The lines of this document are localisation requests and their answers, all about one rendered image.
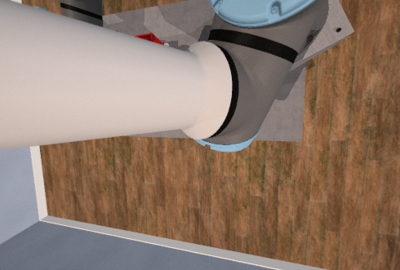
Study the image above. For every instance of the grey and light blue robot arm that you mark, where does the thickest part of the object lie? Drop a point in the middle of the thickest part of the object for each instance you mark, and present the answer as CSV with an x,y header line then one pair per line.
x,y
66,78

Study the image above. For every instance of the red crate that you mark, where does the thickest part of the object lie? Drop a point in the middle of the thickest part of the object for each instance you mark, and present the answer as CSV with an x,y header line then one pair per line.
x,y
149,37

